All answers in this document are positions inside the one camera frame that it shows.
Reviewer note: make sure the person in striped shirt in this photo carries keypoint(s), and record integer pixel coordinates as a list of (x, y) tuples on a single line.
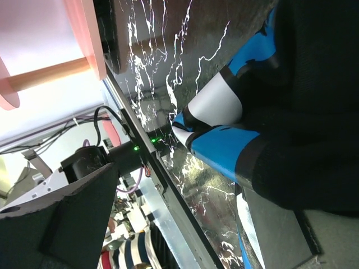
[(146, 249)]

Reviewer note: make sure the black marble table mat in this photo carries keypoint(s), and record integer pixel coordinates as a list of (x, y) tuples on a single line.
[(161, 54)]

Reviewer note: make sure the black daisy t-shirt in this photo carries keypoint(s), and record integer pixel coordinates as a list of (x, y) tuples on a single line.
[(281, 119)]

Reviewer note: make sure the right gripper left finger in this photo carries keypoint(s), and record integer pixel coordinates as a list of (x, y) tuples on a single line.
[(63, 229)]

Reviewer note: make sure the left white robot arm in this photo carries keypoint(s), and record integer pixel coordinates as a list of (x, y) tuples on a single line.
[(83, 162)]

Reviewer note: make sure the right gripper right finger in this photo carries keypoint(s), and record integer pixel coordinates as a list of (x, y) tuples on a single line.
[(280, 237)]

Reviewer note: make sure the pink tiered shelf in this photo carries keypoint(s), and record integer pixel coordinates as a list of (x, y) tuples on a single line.
[(52, 65)]

